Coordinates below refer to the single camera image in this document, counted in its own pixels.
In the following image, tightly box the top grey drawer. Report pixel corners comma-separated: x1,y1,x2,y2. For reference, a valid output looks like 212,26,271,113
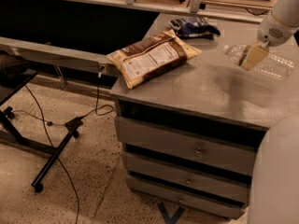
115,116,255,175

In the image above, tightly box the grey drawer cabinet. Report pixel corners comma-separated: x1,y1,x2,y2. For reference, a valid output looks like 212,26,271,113
111,20,299,219

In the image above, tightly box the clear plastic water bottle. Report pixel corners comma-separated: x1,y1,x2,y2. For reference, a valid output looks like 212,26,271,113
223,44,295,81

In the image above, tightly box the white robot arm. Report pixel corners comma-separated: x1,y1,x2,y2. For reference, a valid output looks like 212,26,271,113
242,0,299,224

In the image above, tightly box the middle grey drawer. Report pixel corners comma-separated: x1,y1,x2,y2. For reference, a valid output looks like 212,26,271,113
121,151,252,203

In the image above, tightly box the grey metal counter rail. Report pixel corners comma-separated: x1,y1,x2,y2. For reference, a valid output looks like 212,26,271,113
0,37,120,77

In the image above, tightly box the dark blue crumpled snack bag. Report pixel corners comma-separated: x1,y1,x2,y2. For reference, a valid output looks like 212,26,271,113
169,17,221,39

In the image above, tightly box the white rounded gripper body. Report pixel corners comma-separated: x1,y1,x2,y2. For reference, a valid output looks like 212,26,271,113
257,11,299,47

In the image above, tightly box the black rolling stand frame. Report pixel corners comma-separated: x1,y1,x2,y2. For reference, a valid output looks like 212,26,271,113
0,70,83,193

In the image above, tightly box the cream flat gripper finger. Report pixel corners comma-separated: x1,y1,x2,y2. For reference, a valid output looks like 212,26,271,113
240,42,269,71

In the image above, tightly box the brown and cream snack bag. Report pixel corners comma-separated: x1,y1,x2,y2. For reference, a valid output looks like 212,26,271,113
107,30,201,89

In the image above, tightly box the grey drawer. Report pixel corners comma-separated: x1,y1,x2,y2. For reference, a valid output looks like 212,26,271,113
115,116,255,175
121,151,252,203
126,175,245,219

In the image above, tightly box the bottom grey drawer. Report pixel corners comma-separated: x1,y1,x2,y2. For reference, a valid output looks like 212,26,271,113
126,175,245,219

